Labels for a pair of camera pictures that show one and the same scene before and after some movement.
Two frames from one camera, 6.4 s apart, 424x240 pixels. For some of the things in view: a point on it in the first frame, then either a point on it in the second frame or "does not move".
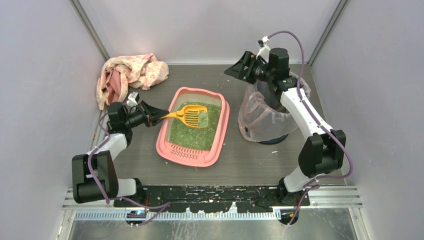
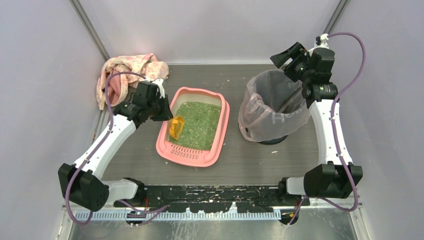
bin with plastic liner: x=263 y=117 does not move
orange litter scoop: x=194 y=115 → x=176 y=127
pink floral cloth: x=142 y=71 does not move
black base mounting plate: x=214 y=198 does not move
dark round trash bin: x=275 y=141 does not move
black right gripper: x=248 y=66 → x=292 y=62
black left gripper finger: x=153 y=112 → x=165 y=112
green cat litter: x=196 y=138 does not move
